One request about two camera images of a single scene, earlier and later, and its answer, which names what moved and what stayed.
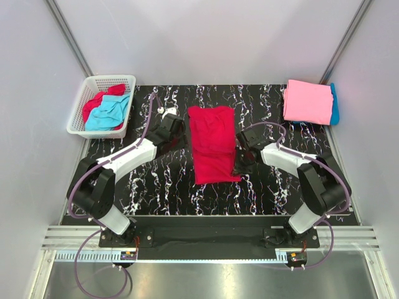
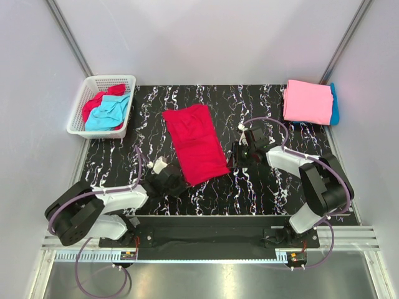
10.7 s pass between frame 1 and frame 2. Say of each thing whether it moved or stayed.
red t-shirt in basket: stayed
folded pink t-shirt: stayed
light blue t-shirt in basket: stayed
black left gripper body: moved
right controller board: stayed
